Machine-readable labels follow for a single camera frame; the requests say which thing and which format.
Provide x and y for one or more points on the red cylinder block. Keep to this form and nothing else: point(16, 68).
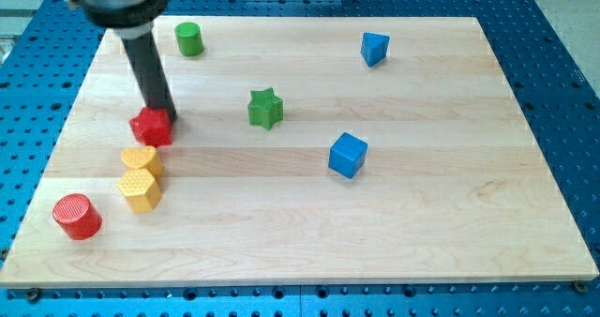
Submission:
point(77, 216)

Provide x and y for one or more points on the red star block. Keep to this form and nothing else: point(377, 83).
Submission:
point(152, 127)

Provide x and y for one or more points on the green star block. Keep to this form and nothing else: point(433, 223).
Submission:
point(265, 108)

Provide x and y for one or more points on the blue triangle block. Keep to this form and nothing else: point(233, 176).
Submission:
point(374, 48)

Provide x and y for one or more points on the yellow heart block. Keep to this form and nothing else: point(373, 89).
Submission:
point(146, 157)

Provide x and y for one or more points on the blue cube block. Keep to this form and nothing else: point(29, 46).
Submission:
point(347, 155)

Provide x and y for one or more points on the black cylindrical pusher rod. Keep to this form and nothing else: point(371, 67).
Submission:
point(143, 56)

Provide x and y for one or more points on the wooden board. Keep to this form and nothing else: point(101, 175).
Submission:
point(454, 187)

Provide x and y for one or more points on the yellow hexagon block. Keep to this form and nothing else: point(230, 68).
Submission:
point(140, 189)

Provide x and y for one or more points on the green cylinder block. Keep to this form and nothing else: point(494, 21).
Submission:
point(189, 38)

